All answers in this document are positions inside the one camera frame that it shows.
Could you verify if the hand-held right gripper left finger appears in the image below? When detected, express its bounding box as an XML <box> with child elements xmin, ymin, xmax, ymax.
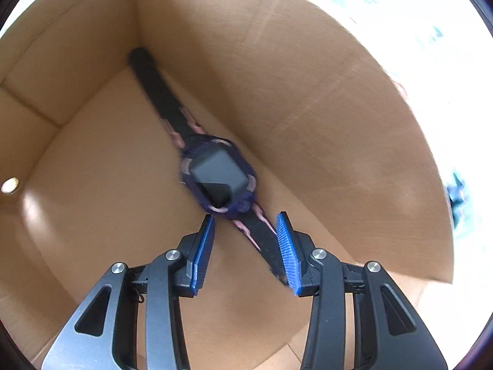
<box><xmin>42</xmin><ymin>214</ymin><xmax>216</xmax><ymax>370</ymax></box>

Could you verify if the purple smartwatch with black strap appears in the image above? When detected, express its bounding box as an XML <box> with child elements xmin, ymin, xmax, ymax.
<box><xmin>128</xmin><ymin>47</ymin><xmax>293</xmax><ymax>288</ymax></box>

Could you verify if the brown cardboard box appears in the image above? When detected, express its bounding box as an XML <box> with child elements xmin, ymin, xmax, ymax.
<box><xmin>0</xmin><ymin>0</ymin><xmax>455</xmax><ymax>370</ymax></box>

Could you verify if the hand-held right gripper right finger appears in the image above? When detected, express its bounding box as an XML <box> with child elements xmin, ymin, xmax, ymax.
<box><xmin>275</xmin><ymin>211</ymin><xmax>449</xmax><ymax>370</ymax></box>

